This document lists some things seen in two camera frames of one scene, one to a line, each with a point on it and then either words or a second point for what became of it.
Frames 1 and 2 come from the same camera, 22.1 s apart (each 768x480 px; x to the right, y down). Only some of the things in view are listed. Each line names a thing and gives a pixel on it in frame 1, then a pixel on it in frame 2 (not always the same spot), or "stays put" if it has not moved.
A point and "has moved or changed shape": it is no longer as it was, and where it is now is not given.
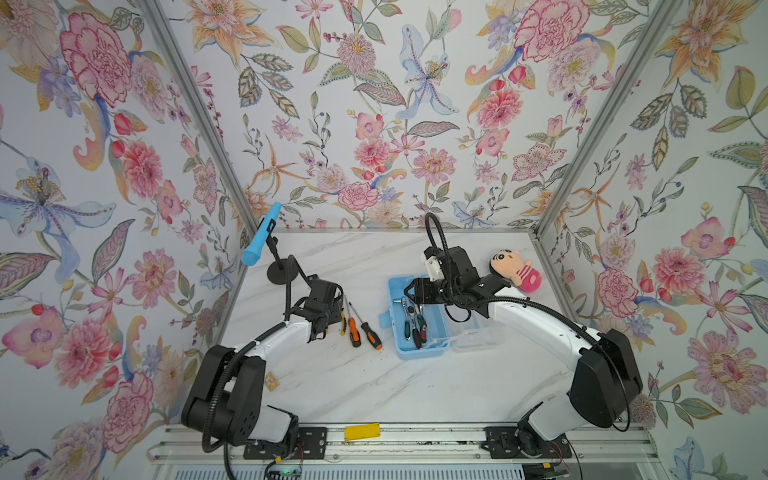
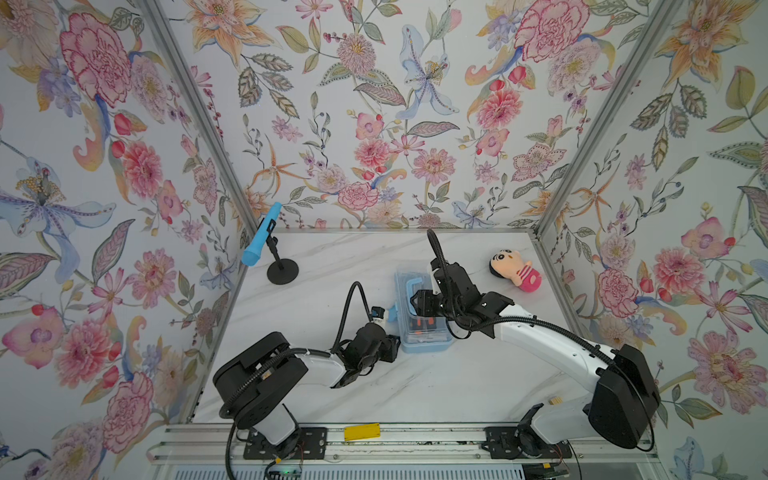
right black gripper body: x=436 y=293 -> x=436 y=306
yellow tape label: x=360 y=432 stays put
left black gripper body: x=332 y=314 -> x=386 y=351
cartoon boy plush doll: x=510 y=264 stays put
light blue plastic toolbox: x=428 y=330 has moved or changed shape
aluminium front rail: x=410 y=444 stays put
